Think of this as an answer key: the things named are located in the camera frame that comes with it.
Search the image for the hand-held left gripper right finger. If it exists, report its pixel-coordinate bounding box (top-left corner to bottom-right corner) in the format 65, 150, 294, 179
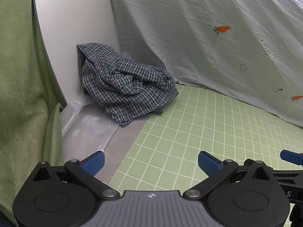
183, 150, 275, 200

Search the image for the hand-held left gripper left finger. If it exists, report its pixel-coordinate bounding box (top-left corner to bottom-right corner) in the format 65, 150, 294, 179
31, 151, 121, 201

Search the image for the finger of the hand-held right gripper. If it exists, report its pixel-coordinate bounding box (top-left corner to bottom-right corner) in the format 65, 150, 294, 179
280, 150, 303, 166

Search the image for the blue plaid shirt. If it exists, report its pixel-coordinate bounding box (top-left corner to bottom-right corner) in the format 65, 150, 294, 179
76, 43, 179, 127

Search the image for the clear plastic bag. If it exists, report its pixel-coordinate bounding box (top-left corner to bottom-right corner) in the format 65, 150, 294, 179
60, 100, 119, 168

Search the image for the green grid mat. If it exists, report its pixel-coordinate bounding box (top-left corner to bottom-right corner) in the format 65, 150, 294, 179
108, 84, 303, 227

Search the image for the green fabric curtain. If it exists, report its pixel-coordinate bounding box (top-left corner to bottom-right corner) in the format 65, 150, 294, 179
0, 0, 64, 227

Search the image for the white carrot print sheet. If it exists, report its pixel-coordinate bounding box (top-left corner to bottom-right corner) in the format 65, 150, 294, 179
106, 0, 303, 129

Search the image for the white curved panel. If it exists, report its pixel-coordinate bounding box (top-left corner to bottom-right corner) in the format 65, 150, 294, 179
32, 0, 121, 107

